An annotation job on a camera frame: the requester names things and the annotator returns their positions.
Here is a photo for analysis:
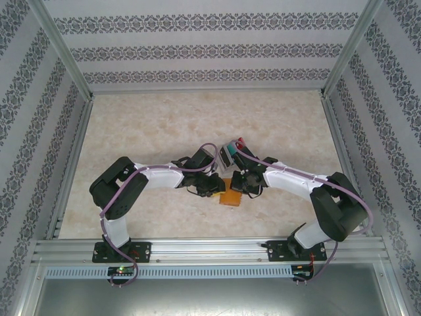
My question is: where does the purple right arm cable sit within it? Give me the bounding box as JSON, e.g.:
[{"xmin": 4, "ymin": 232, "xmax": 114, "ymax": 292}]
[{"xmin": 234, "ymin": 141, "xmax": 376, "ymax": 284}]

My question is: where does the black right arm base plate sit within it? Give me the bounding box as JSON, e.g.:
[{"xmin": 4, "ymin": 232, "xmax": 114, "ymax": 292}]
[{"xmin": 267, "ymin": 239, "xmax": 328, "ymax": 263}]

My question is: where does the slotted grey cable duct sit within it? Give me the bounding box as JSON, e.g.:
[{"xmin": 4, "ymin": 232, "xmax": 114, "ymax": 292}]
[{"xmin": 43, "ymin": 265, "xmax": 294, "ymax": 280}]

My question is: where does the aluminium side rail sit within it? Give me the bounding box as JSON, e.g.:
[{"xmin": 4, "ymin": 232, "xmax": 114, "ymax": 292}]
[
  {"xmin": 44, "ymin": 95, "xmax": 96, "ymax": 240},
  {"xmin": 319, "ymin": 93, "xmax": 376, "ymax": 238}
]

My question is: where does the aluminium frame post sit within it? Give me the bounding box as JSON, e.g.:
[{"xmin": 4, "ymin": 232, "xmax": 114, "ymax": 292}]
[
  {"xmin": 320, "ymin": 0, "xmax": 389, "ymax": 99},
  {"xmin": 28, "ymin": 0, "xmax": 95, "ymax": 99}
]

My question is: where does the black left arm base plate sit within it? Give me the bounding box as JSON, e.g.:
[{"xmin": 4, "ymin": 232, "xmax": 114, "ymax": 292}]
[{"xmin": 93, "ymin": 240, "xmax": 153, "ymax": 264}]

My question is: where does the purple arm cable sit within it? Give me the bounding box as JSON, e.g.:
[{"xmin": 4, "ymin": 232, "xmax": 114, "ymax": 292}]
[
  {"xmin": 234, "ymin": 141, "xmax": 376, "ymax": 284},
  {"xmin": 99, "ymin": 142, "xmax": 220, "ymax": 288}
]

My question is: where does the orange leather card holder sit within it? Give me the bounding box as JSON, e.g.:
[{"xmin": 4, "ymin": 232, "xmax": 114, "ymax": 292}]
[{"xmin": 218, "ymin": 177, "xmax": 244, "ymax": 209}]

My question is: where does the aluminium mounting rail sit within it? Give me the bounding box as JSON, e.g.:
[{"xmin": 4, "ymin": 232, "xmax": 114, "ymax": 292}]
[{"xmin": 31, "ymin": 237, "xmax": 392, "ymax": 264}]

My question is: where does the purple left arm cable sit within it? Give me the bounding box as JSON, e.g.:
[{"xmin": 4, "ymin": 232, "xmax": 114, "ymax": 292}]
[{"xmin": 99, "ymin": 142, "xmax": 220, "ymax": 288}]

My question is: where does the grey metal sheet panel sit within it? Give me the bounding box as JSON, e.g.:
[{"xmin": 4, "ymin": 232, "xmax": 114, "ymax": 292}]
[{"xmin": 31, "ymin": 276, "xmax": 401, "ymax": 316}]

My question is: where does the small controller board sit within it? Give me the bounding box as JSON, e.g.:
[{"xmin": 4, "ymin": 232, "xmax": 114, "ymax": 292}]
[
  {"xmin": 107, "ymin": 265, "xmax": 136, "ymax": 277},
  {"xmin": 291, "ymin": 263, "xmax": 316, "ymax": 282}
]

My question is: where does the dark credit card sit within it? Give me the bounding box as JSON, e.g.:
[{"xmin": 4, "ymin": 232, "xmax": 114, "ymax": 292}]
[{"xmin": 220, "ymin": 146, "xmax": 233, "ymax": 167}]

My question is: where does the clear acrylic card stand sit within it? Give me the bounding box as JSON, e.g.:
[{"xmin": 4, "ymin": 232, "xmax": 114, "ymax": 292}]
[{"xmin": 218, "ymin": 136, "xmax": 248, "ymax": 172}]

